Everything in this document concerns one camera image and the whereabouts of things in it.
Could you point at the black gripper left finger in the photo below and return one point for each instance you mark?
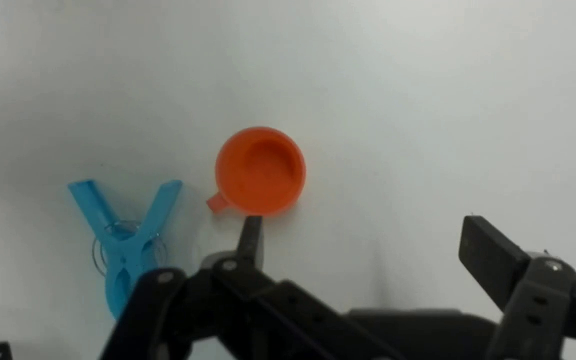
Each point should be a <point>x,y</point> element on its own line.
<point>235,312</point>

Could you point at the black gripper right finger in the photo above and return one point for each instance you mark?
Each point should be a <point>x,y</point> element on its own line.
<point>549,306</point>

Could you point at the blue plastic clamp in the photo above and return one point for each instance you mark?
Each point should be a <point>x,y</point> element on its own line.
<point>129,256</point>

